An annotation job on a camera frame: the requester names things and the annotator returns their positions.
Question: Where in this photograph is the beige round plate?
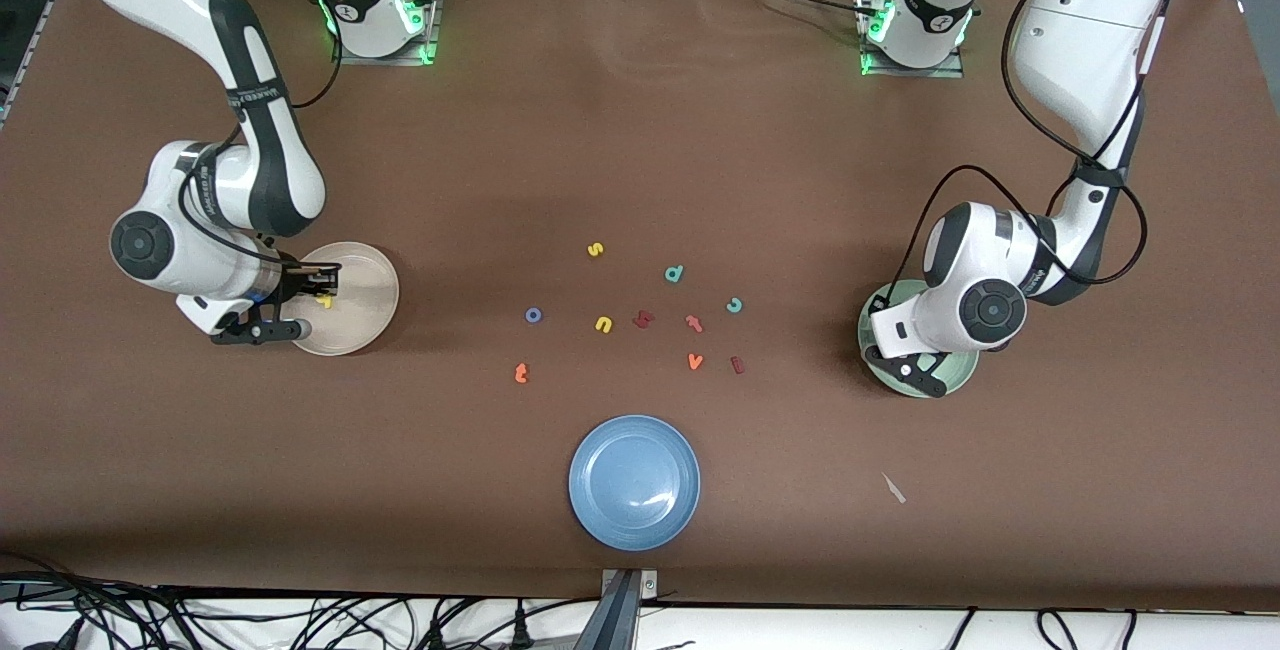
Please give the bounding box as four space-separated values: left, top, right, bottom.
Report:
283 241 401 358

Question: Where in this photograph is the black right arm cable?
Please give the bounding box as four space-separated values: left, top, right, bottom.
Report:
178 0 346 266

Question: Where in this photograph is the metal front camera mount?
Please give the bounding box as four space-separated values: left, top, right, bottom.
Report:
575 568 661 650

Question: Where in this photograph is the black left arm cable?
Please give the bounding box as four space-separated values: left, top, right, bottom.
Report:
900 0 1191 321

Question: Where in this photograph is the pale green round plate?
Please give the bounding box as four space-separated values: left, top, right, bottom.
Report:
857 279 981 400

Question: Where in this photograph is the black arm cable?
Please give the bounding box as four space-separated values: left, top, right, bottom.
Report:
178 0 346 266
900 0 1191 321

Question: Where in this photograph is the blue round plate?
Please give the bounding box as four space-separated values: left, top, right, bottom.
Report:
568 415 702 552

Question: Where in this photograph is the brown table cover sheet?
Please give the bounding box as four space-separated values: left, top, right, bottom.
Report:
0 0 1280 613

